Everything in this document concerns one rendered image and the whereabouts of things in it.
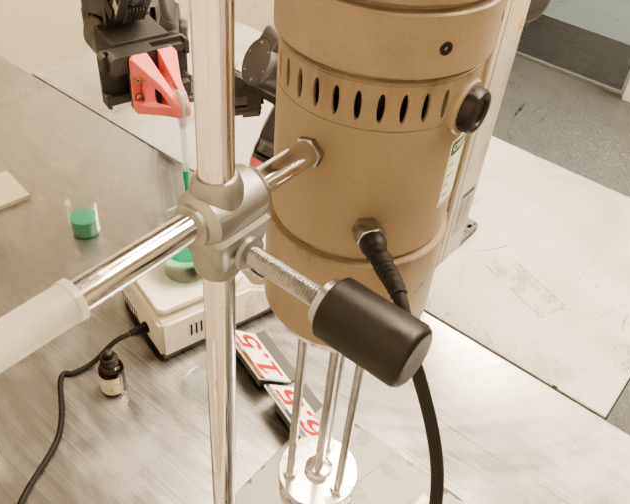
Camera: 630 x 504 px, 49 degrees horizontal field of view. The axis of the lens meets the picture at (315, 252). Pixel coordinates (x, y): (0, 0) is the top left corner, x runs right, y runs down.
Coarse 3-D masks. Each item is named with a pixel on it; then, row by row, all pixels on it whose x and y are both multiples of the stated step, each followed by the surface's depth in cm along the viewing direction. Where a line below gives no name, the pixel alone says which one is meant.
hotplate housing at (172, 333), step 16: (128, 288) 88; (240, 288) 88; (256, 288) 90; (128, 304) 92; (144, 304) 86; (192, 304) 86; (240, 304) 89; (256, 304) 91; (144, 320) 88; (160, 320) 83; (176, 320) 84; (192, 320) 85; (240, 320) 91; (160, 336) 84; (176, 336) 85; (192, 336) 87; (160, 352) 87; (176, 352) 88
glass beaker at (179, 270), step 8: (160, 216) 82; (168, 216) 84; (160, 224) 82; (176, 256) 82; (184, 256) 82; (192, 256) 82; (168, 264) 83; (176, 264) 83; (184, 264) 82; (192, 264) 83; (168, 272) 84; (176, 272) 84; (184, 272) 83; (192, 272) 84; (176, 280) 84; (184, 280) 84; (192, 280) 84; (200, 280) 85
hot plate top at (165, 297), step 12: (144, 276) 86; (156, 276) 86; (240, 276) 87; (144, 288) 84; (156, 288) 85; (168, 288) 85; (180, 288) 85; (192, 288) 85; (156, 300) 83; (168, 300) 83; (180, 300) 83; (192, 300) 84; (168, 312) 83
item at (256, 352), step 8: (240, 336) 88; (248, 336) 89; (248, 344) 87; (256, 344) 89; (248, 352) 85; (256, 352) 87; (264, 352) 88; (256, 360) 85; (264, 360) 86; (272, 360) 88; (264, 368) 84; (272, 368) 86; (272, 376) 84; (280, 376) 85
